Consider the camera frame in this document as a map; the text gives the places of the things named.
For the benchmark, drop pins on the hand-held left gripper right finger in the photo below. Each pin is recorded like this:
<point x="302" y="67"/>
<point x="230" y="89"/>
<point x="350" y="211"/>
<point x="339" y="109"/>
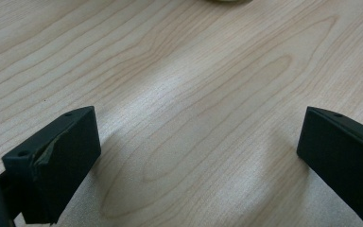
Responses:
<point x="340" y="157"/>

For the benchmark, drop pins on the white cup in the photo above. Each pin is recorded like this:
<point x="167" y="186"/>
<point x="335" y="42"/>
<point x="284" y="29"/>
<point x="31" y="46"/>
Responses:
<point x="228" y="0"/>

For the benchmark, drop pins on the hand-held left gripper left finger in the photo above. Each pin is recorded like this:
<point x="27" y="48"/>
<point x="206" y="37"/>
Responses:
<point x="60" y="164"/>

